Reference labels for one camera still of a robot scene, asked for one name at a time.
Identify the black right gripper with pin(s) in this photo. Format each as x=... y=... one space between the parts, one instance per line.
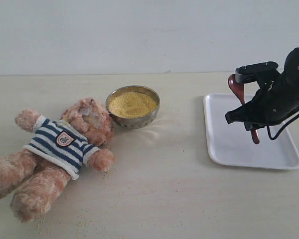
x=283 y=96

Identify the dark red wooden spoon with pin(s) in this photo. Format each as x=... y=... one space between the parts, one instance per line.
x=238 y=90

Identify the tan teddy bear striped sweater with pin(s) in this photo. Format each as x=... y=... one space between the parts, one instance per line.
x=58 y=150

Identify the white rectangular plastic tray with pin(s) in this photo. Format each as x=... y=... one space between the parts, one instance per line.
x=232 y=145

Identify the steel bowl of millet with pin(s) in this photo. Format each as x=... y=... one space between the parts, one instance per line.
x=133 y=106

